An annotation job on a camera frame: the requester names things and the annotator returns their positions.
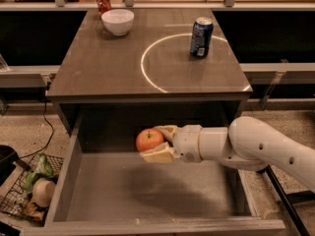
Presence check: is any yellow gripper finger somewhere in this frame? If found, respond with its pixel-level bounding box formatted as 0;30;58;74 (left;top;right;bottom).
140;142;178;164
155;125;178;143

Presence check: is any red orange apple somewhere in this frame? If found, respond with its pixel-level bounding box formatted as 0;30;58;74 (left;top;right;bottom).
136;128;164;152

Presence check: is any beige cup in basket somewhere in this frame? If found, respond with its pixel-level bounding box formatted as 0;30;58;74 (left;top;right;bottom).
32;178;56;207

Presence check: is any black wire basket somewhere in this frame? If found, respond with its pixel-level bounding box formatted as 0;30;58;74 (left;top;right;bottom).
0;154;63;224

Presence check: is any open grey top drawer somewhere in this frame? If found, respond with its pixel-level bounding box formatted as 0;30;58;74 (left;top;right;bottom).
20;102;286;236

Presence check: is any black metal rod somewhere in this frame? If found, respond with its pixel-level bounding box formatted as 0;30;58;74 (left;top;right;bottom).
259;165;310;236

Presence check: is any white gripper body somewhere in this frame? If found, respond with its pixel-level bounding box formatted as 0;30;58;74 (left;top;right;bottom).
173;125;202;163

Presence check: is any blue soda can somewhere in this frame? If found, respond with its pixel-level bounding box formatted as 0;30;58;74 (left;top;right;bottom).
190;17;214;58

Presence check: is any black object at left edge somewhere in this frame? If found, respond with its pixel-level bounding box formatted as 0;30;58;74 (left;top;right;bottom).
0;145;18;186

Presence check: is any green chip bag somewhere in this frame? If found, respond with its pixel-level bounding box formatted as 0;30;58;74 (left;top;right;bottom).
23;153;54;194

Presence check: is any grey cabinet with top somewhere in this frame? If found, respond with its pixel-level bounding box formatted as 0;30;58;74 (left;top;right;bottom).
47;8;252;130

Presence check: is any white ceramic bowl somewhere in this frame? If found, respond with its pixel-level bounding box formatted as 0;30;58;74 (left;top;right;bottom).
101;9;134;36

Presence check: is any black power cable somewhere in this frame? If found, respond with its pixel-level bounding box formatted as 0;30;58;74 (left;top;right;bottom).
18;77;55;160

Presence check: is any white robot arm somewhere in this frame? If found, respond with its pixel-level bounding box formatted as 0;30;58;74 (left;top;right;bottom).
140;116;315;192

